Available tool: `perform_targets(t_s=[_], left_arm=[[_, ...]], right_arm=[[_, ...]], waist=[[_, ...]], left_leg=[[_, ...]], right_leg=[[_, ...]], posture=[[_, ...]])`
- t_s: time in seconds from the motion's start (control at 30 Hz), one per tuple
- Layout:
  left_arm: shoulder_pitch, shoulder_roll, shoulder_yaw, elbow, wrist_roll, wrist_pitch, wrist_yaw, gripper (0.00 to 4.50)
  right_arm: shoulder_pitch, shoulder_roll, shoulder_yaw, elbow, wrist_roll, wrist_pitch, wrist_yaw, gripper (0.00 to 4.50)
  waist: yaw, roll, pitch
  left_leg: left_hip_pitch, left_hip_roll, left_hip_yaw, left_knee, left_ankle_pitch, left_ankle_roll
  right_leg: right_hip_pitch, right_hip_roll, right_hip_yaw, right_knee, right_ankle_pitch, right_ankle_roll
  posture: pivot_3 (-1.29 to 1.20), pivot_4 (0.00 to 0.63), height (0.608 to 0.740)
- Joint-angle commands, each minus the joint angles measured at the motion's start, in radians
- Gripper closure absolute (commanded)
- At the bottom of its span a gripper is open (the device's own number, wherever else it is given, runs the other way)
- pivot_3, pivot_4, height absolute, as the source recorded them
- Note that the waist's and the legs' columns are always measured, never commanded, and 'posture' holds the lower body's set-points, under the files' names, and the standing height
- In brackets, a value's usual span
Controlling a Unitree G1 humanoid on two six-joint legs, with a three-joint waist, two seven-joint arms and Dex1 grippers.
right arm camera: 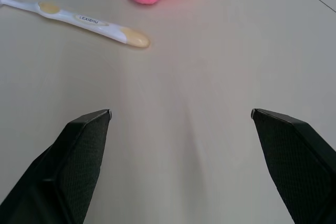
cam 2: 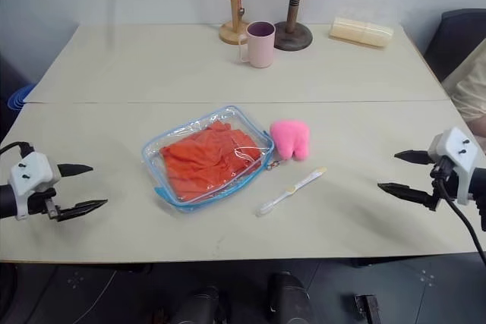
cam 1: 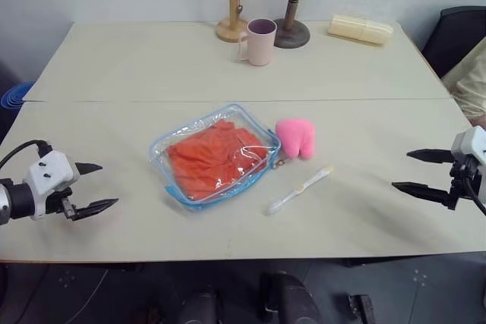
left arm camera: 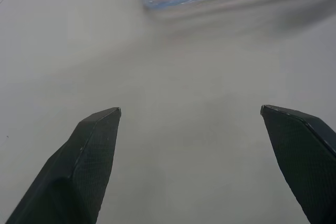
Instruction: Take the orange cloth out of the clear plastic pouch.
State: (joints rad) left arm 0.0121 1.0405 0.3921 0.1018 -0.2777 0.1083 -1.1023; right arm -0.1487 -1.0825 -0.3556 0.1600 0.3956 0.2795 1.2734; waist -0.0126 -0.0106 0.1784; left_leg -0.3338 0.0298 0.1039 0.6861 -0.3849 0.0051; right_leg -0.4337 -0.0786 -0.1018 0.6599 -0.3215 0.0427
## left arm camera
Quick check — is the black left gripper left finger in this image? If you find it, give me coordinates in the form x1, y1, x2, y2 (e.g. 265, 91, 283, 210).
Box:
5, 107, 122, 224

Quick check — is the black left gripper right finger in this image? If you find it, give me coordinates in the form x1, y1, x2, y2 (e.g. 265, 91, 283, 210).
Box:
260, 104, 336, 224

